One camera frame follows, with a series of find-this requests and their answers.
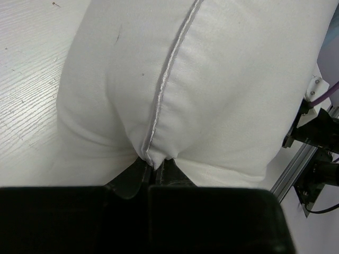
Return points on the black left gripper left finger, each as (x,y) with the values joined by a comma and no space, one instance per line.
(88,219)

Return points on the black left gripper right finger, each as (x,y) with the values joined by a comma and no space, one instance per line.
(184,218)

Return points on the white pillow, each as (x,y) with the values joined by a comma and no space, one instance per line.
(214,85)

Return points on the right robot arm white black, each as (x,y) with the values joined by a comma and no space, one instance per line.
(318,167)

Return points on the aluminium table front rail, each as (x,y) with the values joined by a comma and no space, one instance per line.
(319,133)

